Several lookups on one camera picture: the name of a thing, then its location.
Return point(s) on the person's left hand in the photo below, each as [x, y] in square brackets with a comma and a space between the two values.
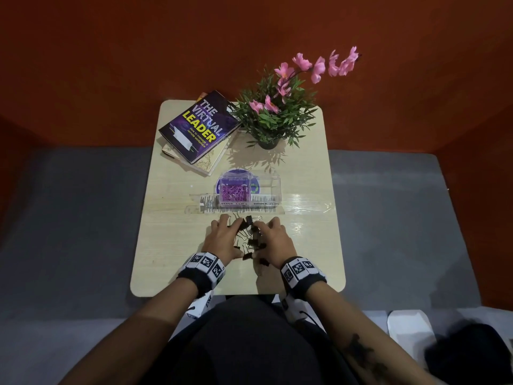
[221, 241]

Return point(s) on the person's right hand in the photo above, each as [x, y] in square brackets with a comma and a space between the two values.
[277, 245]

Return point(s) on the person's left fingers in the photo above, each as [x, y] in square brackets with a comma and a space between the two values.
[221, 226]

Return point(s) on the person's right fingers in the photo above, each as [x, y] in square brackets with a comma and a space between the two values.
[273, 224]

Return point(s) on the pile of black binder clips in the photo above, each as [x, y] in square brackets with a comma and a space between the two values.
[249, 236]

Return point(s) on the person's left forearm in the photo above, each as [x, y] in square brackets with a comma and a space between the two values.
[136, 336]

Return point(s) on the person's right forearm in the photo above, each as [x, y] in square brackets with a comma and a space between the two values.
[360, 336]

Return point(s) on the clear acrylic organizer box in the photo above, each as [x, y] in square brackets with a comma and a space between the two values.
[266, 188]

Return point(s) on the heap of purple paper clips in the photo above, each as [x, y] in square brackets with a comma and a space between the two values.
[233, 191]

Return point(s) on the clear flat plastic lid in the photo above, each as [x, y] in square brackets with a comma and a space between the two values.
[308, 206]

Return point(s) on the black white tagged wristband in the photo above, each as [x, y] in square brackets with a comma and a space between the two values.
[301, 276]
[202, 270]

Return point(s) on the round blue purple sticker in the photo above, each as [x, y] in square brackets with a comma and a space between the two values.
[236, 175]

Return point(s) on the beige map cover book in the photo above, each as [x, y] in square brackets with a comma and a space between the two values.
[208, 162]

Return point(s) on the dark plant pot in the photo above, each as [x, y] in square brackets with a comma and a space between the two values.
[267, 144]

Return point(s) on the purple cover book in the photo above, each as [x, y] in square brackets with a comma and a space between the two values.
[199, 126]

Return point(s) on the green plant with pink flowers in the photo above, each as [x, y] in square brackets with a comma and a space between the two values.
[276, 112]

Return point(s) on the person's black clothing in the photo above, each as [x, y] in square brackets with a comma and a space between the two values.
[248, 344]

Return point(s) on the orange cover book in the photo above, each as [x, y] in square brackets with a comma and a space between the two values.
[202, 95]

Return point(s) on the black bag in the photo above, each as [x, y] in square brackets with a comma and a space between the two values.
[469, 354]

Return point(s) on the white tagged wrist camera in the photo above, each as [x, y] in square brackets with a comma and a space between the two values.
[201, 305]
[294, 310]

